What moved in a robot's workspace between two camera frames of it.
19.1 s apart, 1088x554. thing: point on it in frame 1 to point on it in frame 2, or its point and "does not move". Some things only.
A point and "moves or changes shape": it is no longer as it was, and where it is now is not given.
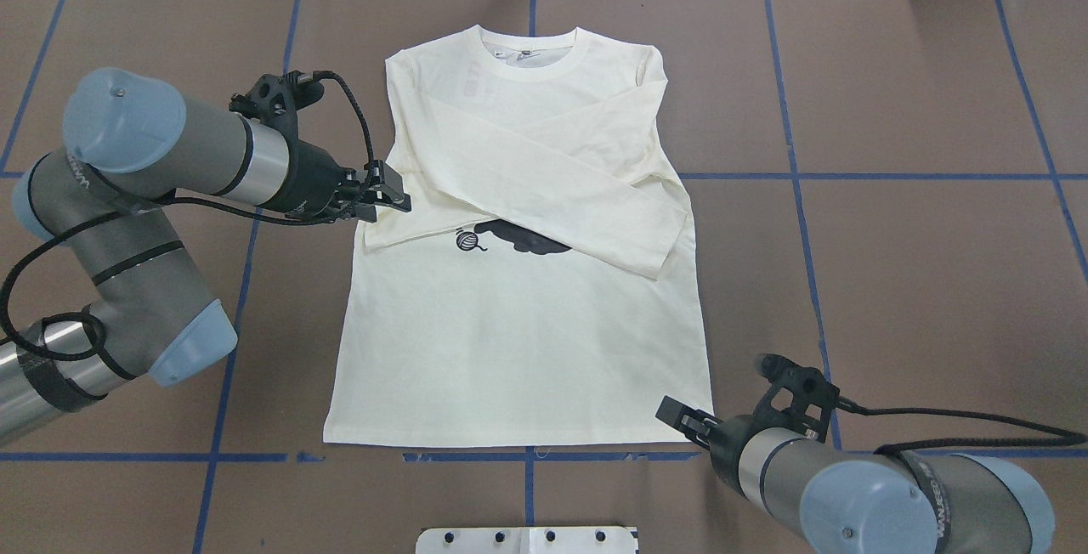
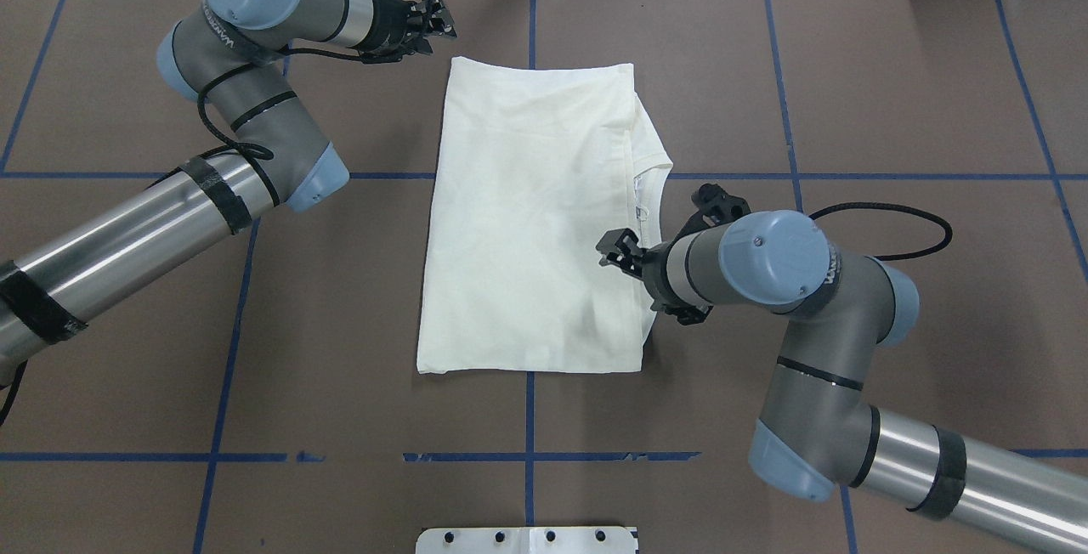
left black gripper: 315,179 to 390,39
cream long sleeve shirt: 530,276 moves or changes shape
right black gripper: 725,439 to 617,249
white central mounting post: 526,539 does not move
